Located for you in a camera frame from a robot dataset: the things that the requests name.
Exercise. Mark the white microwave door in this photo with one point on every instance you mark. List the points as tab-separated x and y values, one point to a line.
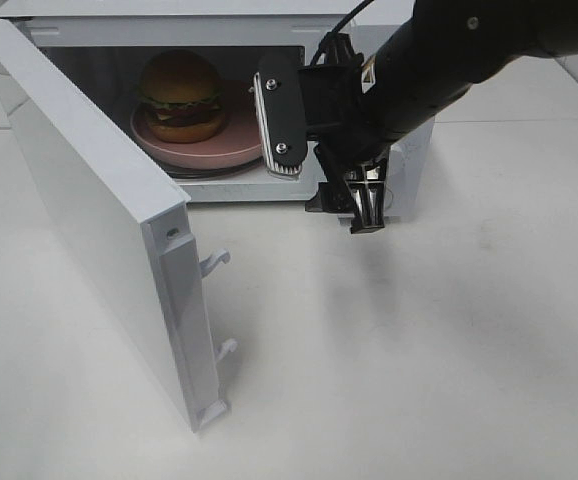
124	220

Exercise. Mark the glass microwave turntable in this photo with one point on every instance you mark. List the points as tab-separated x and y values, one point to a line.
185	173

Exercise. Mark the white microwave oven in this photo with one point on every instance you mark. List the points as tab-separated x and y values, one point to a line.
101	46

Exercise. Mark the pink plate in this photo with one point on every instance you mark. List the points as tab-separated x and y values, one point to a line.
236	143

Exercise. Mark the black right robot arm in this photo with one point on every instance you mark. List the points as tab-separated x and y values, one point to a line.
446	47

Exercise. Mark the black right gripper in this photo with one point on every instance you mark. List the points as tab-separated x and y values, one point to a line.
348	100

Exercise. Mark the burger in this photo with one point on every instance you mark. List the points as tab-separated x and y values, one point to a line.
180	92

